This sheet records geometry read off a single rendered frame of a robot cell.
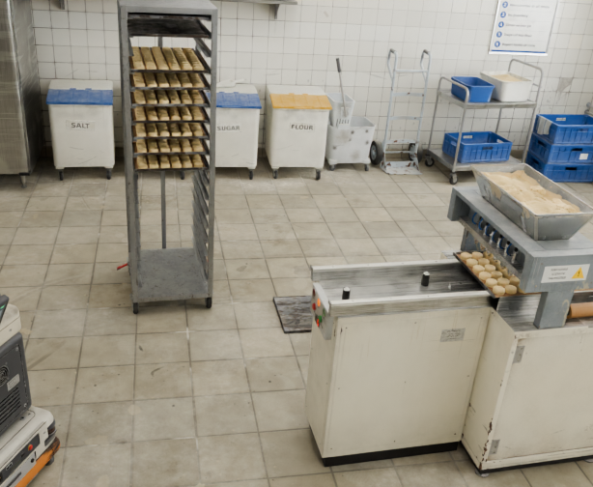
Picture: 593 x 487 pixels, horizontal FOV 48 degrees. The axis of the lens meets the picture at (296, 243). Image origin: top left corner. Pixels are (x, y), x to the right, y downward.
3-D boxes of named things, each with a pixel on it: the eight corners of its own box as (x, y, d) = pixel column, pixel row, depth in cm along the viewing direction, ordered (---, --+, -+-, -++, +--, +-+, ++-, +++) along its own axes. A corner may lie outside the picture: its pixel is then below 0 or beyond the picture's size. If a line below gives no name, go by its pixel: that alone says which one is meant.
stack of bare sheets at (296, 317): (360, 295, 455) (360, 291, 453) (378, 328, 420) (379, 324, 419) (272, 300, 442) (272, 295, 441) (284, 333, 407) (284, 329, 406)
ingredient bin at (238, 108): (200, 182, 618) (200, 99, 584) (196, 158, 674) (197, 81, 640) (258, 182, 628) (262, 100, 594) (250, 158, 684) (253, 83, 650)
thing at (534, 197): (521, 180, 315) (523, 166, 312) (591, 229, 268) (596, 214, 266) (469, 181, 309) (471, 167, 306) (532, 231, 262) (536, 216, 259)
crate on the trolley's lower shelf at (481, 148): (488, 149, 708) (491, 130, 699) (509, 161, 676) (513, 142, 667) (440, 151, 690) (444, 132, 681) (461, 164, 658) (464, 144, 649)
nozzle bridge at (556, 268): (499, 246, 342) (514, 185, 327) (585, 326, 279) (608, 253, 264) (439, 249, 334) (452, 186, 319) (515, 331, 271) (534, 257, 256)
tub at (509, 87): (504, 91, 686) (508, 71, 677) (531, 102, 649) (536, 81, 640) (474, 91, 674) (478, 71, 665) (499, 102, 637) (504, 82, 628)
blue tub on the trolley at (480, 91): (473, 92, 669) (476, 76, 662) (494, 103, 635) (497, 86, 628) (446, 92, 662) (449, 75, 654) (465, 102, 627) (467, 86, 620)
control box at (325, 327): (317, 309, 303) (320, 282, 297) (331, 339, 282) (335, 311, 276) (309, 309, 302) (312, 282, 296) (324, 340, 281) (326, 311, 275)
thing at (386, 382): (430, 408, 355) (461, 258, 315) (459, 455, 325) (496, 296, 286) (301, 422, 338) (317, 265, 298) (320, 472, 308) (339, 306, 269)
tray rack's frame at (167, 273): (214, 307, 421) (220, 9, 342) (130, 314, 407) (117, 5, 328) (201, 260, 475) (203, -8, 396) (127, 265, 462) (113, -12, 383)
